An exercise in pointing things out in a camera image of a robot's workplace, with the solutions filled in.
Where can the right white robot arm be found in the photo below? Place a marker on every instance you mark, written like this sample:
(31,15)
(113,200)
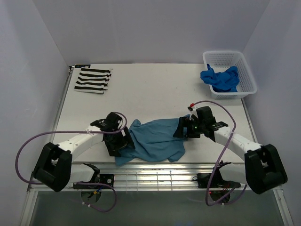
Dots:
(262,170)

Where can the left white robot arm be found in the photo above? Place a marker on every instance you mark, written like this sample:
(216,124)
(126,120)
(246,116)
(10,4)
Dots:
(54,167)

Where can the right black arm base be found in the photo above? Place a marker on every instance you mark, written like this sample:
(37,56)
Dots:
(202,180)

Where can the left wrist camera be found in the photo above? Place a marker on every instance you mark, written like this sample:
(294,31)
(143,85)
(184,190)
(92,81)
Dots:
(111,123)

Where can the black white striped tank top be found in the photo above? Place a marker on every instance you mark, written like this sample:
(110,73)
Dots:
(91,80)

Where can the light blue tank top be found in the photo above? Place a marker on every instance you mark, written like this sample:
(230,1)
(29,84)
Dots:
(154,142)

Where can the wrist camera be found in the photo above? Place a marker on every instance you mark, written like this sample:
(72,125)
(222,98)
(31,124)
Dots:
(201,115)
(111,123)

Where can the white plastic basket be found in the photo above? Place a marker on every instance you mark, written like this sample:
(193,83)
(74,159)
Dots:
(220,61)

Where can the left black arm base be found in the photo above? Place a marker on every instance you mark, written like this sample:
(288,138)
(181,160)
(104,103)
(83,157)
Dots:
(107,179)

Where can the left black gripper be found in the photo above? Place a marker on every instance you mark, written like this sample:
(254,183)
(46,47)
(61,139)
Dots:
(124,141)

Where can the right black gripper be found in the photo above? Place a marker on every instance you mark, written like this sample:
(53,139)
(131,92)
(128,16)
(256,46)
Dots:
(184,122)

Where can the royal blue tank top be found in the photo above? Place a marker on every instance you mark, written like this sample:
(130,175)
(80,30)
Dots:
(222,82)

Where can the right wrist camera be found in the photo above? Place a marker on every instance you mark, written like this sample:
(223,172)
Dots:
(201,115)

